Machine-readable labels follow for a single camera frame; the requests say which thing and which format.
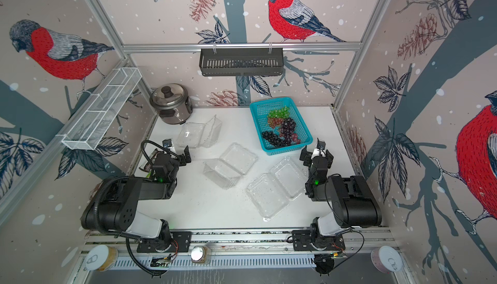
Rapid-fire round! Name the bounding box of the clear clamshell container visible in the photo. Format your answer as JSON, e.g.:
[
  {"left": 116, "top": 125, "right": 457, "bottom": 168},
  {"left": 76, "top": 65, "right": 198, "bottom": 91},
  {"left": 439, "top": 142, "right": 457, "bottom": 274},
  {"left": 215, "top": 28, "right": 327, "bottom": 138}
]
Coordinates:
[
  {"left": 245, "top": 157, "right": 307, "bottom": 222},
  {"left": 174, "top": 115, "right": 222, "bottom": 149},
  {"left": 203, "top": 143, "right": 258, "bottom": 190}
]

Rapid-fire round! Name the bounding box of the black hanging wire basket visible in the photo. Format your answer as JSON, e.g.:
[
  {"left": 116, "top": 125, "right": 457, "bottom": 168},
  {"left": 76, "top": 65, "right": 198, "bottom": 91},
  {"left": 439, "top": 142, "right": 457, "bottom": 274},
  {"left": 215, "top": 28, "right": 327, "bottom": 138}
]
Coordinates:
[{"left": 199, "top": 48, "right": 284, "bottom": 77}]

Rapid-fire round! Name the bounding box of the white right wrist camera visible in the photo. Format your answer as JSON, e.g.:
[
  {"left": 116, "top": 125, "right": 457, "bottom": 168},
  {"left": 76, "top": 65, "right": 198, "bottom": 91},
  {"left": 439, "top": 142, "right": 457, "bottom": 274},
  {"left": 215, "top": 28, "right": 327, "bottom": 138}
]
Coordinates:
[{"left": 311, "top": 148, "right": 324, "bottom": 158}]

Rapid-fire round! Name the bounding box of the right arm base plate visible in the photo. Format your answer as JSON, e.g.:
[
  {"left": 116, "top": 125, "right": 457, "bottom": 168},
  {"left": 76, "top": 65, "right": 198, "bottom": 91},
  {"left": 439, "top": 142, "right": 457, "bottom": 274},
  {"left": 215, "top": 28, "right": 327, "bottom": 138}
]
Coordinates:
[{"left": 287, "top": 229, "right": 346, "bottom": 252}]

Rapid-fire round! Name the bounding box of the green grape bunch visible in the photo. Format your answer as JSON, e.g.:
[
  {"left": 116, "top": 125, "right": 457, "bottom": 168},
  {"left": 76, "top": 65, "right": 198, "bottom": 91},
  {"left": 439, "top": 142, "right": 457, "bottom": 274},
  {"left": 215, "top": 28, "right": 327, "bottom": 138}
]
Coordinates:
[{"left": 268, "top": 106, "right": 290, "bottom": 119}]

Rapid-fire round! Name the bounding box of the teal plastic basket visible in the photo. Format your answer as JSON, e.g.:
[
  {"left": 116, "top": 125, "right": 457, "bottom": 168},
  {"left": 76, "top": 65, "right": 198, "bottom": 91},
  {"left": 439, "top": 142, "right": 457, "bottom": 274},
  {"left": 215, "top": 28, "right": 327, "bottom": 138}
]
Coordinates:
[{"left": 250, "top": 97, "right": 313, "bottom": 155}]

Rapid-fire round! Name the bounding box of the white wire mesh shelf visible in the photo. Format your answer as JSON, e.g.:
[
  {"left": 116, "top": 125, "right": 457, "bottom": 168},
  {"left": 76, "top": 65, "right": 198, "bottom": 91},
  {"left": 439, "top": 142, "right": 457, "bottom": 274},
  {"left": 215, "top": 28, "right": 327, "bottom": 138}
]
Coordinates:
[{"left": 62, "top": 67, "right": 142, "bottom": 150}]

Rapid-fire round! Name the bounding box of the white tape roll left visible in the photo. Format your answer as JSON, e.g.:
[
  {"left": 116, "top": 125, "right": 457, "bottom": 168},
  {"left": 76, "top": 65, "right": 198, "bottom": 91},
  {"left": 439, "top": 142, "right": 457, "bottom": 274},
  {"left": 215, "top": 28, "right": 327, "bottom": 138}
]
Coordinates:
[{"left": 85, "top": 245, "right": 119, "bottom": 272}]

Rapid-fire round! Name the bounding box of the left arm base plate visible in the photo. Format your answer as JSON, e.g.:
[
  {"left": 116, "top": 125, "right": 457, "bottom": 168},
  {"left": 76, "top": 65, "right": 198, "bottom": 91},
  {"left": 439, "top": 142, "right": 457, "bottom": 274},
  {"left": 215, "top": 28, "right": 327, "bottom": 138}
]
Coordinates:
[{"left": 137, "top": 230, "right": 192, "bottom": 254}]

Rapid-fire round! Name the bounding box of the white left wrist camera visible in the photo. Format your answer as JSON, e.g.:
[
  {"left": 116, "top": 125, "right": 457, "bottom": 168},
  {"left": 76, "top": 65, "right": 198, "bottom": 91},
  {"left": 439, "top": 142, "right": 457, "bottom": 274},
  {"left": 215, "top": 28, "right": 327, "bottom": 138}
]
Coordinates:
[{"left": 162, "top": 139, "right": 173, "bottom": 149}]

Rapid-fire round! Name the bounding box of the dark purple grape bunch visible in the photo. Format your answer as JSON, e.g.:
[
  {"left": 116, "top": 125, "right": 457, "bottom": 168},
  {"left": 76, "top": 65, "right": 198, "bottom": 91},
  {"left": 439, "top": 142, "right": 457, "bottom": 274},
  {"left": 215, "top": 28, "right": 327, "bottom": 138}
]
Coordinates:
[{"left": 279, "top": 118, "right": 301, "bottom": 145}]

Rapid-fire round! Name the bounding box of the small round silver light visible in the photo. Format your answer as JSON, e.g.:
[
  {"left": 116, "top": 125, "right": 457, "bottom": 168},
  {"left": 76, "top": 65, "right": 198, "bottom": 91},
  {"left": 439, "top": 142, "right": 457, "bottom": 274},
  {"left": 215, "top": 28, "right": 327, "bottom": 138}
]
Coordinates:
[{"left": 190, "top": 245, "right": 210, "bottom": 264}]

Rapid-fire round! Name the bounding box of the white tape roll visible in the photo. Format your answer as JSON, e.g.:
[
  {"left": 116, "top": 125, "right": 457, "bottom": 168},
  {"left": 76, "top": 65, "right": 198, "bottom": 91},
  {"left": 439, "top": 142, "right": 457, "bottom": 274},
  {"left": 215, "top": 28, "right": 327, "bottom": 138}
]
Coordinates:
[
  {"left": 371, "top": 246, "right": 403, "bottom": 274},
  {"left": 85, "top": 245, "right": 119, "bottom": 272}
]

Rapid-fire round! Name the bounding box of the red grape bunch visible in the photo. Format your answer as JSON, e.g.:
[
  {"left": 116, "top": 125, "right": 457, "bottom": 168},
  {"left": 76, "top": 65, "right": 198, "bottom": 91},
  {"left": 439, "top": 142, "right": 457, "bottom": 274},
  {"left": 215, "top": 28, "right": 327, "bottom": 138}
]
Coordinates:
[{"left": 267, "top": 117, "right": 285, "bottom": 129}]

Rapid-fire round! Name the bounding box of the silver rice cooker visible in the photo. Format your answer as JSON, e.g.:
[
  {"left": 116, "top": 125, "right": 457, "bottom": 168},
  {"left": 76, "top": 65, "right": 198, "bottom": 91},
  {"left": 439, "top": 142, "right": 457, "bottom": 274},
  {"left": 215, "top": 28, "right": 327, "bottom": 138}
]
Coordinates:
[{"left": 150, "top": 83, "right": 193, "bottom": 125}]

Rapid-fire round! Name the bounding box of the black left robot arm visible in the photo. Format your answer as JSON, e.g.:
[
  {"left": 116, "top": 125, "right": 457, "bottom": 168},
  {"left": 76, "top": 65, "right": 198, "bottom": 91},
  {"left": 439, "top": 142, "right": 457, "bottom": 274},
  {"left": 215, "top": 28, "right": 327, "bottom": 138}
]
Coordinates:
[{"left": 80, "top": 140, "right": 192, "bottom": 254}]

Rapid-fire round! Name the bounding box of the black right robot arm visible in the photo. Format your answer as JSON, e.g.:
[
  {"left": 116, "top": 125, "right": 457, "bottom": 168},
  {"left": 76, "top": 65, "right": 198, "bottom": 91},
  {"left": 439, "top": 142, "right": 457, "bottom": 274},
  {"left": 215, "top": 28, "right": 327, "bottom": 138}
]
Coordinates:
[{"left": 295, "top": 140, "right": 383, "bottom": 250}]

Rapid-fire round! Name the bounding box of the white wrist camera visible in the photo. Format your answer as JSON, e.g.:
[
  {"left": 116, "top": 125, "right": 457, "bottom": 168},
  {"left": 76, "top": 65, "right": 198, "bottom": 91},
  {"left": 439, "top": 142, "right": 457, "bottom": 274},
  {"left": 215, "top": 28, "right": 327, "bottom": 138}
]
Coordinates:
[
  {"left": 311, "top": 148, "right": 324, "bottom": 158},
  {"left": 162, "top": 139, "right": 173, "bottom": 149}
]

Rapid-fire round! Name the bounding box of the black grape bunch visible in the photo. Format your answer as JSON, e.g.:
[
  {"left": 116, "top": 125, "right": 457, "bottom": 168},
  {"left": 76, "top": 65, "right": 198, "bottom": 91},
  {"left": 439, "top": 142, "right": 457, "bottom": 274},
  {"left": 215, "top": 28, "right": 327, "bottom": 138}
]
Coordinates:
[{"left": 261, "top": 131, "right": 292, "bottom": 148}]

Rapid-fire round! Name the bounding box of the white tape roll right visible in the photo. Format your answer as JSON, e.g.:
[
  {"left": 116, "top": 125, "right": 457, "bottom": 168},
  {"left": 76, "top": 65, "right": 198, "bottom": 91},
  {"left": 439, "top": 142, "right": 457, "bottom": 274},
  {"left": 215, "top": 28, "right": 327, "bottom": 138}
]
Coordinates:
[{"left": 371, "top": 246, "right": 403, "bottom": 274}]

